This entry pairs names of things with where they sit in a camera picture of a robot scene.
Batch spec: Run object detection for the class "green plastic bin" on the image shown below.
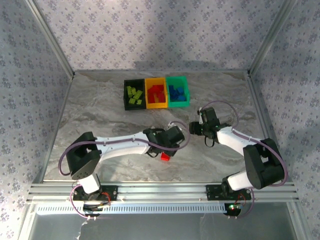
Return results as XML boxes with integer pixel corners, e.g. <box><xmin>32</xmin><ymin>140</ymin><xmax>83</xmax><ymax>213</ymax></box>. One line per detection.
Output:
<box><xmin>165</xmin><ymin>75</ymin><xmax>191</xmax><ymax>109</ymax></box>

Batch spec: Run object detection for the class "yellow plastic bin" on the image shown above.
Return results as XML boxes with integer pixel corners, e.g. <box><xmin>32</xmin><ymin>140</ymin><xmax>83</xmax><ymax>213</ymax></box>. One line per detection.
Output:
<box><xmin>144</xmin><ymin>77</ymin><xmax>169</xmax><ymax>110</ymax></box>

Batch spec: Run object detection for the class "black plastic bin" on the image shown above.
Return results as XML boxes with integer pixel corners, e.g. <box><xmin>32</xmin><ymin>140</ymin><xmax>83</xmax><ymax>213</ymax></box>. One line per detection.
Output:
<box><xmin>123</xmin><ymin>78</ymin><xmax>148</xmax><ymax>111</ymax></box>

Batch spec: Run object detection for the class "controller board with lit LEDs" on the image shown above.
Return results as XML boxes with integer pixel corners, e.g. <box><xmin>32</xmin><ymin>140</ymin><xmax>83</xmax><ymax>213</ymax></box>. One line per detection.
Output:
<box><xmin>224</xmin><ymin>202</ymin><xmax>243</xmax><ymax>217</ymax></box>

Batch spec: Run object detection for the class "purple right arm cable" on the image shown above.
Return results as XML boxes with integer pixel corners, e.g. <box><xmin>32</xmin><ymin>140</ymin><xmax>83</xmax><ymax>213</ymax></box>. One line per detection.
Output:
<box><xmin>199</xmin><ymin>100</ymin><xmax>289</xmax><ymax>187</ymax></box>

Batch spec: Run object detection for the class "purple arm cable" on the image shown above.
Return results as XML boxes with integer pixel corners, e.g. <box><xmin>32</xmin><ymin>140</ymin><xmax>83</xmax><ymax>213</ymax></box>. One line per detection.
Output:
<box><xmin>199</xmin><ymin>100</ymin><xmax>289</xmax><ymax>187</ymax></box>
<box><xmin>58</xmin><ymin>121</ymin><xmax>187</xmax><ymax>178</ymax></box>

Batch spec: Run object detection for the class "aluminium mounting rail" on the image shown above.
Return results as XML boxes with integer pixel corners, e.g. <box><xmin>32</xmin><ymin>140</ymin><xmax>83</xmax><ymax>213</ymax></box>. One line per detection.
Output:
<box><xmin>26</xmin><ymin>181</ymin><xmax>300</xmax><ymax>204</ymax></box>

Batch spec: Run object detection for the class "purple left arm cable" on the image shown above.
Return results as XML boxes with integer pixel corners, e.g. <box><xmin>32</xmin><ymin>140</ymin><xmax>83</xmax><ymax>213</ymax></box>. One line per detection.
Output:
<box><xmin>58</xmin><ymin>121</ymin><xmax>187</xmax><ymax>178</ymax></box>

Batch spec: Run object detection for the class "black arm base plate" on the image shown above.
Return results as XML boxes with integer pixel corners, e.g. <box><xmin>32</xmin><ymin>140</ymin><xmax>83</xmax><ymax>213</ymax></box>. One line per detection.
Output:
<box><xmin>72</xmin><ymin>184</ymin><xmax>119</xmax><ymax>202</ymax></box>
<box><xmin>205</xmin><ymin>184</ymin><xmax>252</xmax><ymax>201</ymax></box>

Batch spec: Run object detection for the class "aluminium side rail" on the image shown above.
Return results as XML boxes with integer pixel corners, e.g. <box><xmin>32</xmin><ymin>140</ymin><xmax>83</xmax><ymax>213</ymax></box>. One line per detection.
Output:
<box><xmin>246</xmin><ymin>71</ymin><xmax>285</xmax><ymax>182</ymax></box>
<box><xmin>36</xmin><ymin>74</ymin><xmax>76</xmax><ymax>183</ymax></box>

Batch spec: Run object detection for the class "white slotted cable duct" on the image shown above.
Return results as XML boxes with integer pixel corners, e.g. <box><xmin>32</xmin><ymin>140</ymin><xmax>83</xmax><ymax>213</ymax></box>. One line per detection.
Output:
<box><xmin>36</xmin><ymin>202</ymin><xmax>227</xmax><ymax>215</ymax></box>

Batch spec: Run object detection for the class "aluminium rear rail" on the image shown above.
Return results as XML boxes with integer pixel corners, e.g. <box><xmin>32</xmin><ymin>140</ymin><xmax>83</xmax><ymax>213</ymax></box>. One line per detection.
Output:
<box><xmin>73</xmin><ymin>69</ymin><xmax>251</xmax><ymax>75</ymax></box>

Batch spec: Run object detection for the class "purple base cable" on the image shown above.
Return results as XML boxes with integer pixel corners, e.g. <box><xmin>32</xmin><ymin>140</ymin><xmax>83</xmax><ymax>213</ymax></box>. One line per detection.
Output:
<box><xmin>69</xmin><ymin>184</ymin><xmax>101</xmax><ymax>222</ymax></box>
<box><xmin>226</xmin><ymin>186</ymin><xmax>256</xmax><ymax>221</ymax></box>

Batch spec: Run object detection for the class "controller board with red wires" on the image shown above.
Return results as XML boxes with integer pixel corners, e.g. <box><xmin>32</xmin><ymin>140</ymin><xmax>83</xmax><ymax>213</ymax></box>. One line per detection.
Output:
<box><xmin>83</xmin><ymin>192</ymin><xmax>112</xmax><ymax>217</ymax></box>

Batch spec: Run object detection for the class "aluminium frame post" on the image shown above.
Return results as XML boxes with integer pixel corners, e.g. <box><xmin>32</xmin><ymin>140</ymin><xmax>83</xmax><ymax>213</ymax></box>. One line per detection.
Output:
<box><xmin>248</xmin><ymin>0</ymin><xmax>299</xmax><ymax>75</ymax></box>
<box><xmin>24</xmin><ymin>0</ymin><xmax>76</xmax><ymax>78</ymax></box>

